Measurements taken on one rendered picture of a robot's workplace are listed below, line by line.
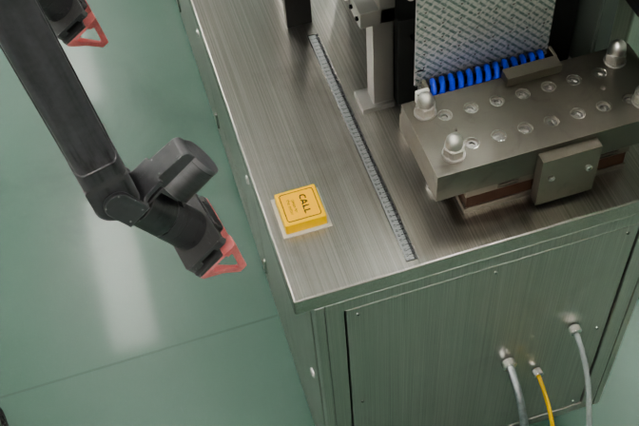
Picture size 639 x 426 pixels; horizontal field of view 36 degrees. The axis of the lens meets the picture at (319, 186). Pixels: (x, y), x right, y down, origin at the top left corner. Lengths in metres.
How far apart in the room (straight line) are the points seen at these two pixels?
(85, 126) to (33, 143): 1.94
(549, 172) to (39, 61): 0.83
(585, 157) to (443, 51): 0.28
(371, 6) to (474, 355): 0.70
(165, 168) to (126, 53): 2.04
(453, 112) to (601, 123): 0.23
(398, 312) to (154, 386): 1.00
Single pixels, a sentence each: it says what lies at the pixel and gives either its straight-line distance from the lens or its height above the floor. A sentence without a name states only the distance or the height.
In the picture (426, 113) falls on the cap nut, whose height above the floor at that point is 1.04.
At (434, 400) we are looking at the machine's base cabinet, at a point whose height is 0.38.
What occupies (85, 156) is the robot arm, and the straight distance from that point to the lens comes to 1.16.
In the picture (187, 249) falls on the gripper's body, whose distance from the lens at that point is 1.33.
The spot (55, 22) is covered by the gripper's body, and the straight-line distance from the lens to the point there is 1.70.
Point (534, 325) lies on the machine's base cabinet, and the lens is 1.90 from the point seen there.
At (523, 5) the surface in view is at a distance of 1.60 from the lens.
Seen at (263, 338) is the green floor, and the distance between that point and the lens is 2.54.
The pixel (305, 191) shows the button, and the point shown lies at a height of 0.92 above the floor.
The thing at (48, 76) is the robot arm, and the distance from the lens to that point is 1.09.
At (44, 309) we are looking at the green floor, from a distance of 2.71.
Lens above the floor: 2.21
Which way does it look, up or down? 52 degrees down
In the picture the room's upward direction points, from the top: 5 degrees counter-clockwise
